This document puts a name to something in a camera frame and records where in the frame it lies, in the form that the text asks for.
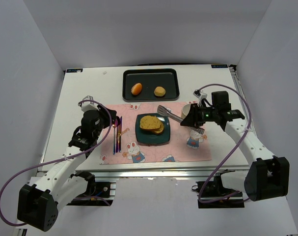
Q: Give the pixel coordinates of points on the blue label sticker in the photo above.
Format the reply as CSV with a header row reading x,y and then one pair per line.
x,y
74,70
217,66

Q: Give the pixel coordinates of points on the pink bunny placemat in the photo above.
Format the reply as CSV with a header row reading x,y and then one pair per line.
x,y
185,145

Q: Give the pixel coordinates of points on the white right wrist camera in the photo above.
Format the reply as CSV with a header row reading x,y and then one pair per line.
x,y
199,94

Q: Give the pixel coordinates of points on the aluminium table frame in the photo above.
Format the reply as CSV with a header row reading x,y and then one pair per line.
x,y
106,84

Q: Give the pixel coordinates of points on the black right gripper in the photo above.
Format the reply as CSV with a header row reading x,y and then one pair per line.
x,y
195,115

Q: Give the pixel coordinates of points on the black baking tray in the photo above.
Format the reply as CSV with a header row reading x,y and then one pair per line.
x,y
150,79

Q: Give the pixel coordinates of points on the small pale round bun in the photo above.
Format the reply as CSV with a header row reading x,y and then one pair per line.
x,y
159,92

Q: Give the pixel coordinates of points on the steel serving tongs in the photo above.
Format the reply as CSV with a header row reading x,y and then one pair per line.
x,y
163,111

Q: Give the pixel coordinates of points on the crusty speckled bread slice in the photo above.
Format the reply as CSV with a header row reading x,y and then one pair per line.
x,y
159,130

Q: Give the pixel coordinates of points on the dark teal square plate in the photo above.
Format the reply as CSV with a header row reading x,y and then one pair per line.
x,y
150,138

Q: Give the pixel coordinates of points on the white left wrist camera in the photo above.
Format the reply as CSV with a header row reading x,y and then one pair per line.
x,y
88,104

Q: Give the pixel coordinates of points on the iridescent small spoon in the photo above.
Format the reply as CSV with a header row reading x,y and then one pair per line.
x,y
114,134

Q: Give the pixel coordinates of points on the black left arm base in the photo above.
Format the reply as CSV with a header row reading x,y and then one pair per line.
x,y
97,193

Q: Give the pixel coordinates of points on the blue label sticker left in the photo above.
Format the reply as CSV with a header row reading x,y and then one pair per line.
x,y
74,70

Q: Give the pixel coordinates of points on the blue label sticker right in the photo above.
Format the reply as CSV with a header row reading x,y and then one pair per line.
x,y
217,66

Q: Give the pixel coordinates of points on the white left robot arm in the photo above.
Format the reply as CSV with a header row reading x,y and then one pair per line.
x,y
40,203

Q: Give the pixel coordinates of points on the glossy orange round bun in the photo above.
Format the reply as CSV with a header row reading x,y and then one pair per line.
x,y
136,89

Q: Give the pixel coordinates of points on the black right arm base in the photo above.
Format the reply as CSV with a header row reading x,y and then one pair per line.
x,y
211,192

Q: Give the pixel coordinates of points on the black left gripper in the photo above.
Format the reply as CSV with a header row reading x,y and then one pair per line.
x,y
107,116

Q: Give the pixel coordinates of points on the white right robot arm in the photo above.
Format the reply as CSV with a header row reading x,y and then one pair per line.
x,y
268,175

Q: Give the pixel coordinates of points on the iridescent large spoon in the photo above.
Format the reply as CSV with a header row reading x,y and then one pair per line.
x,y
116,137

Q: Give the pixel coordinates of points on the pale yellow mug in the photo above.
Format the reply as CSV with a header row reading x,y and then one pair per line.
x,y
185,110

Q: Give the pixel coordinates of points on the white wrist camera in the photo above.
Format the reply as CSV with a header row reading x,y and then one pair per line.
x,y
199,94
88,104

